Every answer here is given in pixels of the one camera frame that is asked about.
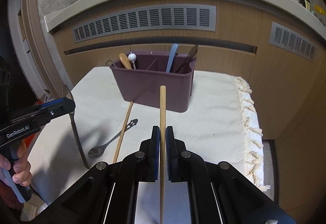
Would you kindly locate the white ball-topped metal stick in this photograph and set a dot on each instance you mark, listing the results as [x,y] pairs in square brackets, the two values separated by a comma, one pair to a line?
[132,57]

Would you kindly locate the wooden spoon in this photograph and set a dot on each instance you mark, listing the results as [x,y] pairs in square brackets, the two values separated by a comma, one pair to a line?
[124,60]

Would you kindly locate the black peeler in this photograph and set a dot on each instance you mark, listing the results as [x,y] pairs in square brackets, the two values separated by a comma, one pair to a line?
[110,62]

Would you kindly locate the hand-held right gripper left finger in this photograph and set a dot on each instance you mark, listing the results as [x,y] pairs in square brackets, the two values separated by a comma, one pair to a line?
[156,152]

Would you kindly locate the short grey vent grille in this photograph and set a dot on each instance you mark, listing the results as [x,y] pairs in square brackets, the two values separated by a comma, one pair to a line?
[294,41]

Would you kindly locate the wooden kitchen cabinet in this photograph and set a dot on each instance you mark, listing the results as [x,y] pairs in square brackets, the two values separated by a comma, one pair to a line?
[229,61]

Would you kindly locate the dark sauce bottle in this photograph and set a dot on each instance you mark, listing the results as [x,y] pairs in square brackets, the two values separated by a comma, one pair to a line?
[304,3]

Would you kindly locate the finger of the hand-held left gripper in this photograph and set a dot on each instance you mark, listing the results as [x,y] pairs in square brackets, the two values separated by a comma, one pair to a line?
[62,112]
[53,103]

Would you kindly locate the large metal spoon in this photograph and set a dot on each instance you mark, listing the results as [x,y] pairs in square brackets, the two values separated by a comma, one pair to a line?
[76,135]

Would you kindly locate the person's left hand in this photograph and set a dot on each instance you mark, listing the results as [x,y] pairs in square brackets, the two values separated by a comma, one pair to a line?
[23,170]

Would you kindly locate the purple plastic utensil holder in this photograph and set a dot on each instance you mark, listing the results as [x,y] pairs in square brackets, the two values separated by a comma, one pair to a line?
[152,86]

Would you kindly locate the yellow-lidded jar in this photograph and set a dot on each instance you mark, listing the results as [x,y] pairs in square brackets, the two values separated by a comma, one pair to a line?
[320,13]

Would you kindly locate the black knife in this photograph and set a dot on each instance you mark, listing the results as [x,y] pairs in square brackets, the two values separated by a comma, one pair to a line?
[186,61]

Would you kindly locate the long grey vent grille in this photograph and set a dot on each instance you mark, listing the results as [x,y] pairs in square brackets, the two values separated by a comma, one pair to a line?
[145,21]

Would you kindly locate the white fringed tablecloth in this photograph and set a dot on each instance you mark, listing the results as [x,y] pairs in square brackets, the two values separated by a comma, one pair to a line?
[208,124]

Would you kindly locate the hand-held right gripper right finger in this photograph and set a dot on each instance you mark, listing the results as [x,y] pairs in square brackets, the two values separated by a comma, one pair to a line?
[169,152]

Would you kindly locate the blue plastic spoon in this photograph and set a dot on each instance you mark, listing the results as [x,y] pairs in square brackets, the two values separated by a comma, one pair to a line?
[172,58]

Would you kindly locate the wooden chopstick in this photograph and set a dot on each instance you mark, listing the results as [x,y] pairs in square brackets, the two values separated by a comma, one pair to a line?
[162,112]
[123,132]

